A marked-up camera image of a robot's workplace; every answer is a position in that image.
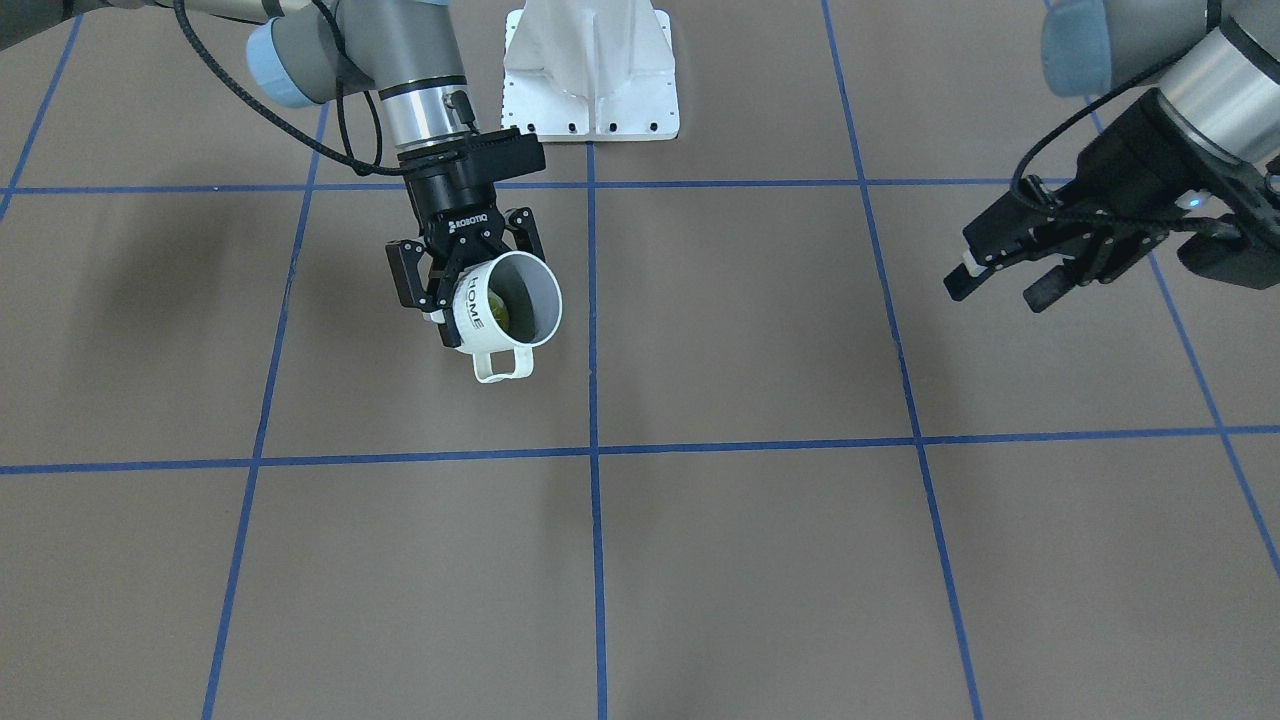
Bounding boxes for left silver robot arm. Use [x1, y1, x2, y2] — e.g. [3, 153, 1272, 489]
[943, 1, 1279, 313]

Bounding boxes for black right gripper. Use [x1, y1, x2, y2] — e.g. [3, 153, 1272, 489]
[387, 128, 547, 348]

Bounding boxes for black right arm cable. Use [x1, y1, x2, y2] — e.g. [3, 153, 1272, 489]
[172, 0, 481, 178]

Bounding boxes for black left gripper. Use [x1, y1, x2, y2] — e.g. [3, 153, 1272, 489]
[943, 90, 1277, 313]

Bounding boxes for white mug grey inside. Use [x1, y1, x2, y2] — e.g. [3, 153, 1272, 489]
[448, 251, 563, 384]

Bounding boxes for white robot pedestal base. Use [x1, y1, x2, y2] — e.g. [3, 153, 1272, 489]
[499, 1, 681, 143]

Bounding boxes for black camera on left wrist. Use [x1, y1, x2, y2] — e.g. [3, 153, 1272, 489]
[1178, 200, 1279, 290]

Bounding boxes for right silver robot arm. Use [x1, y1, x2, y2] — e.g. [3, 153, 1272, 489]
[163, 1, 547, 350]

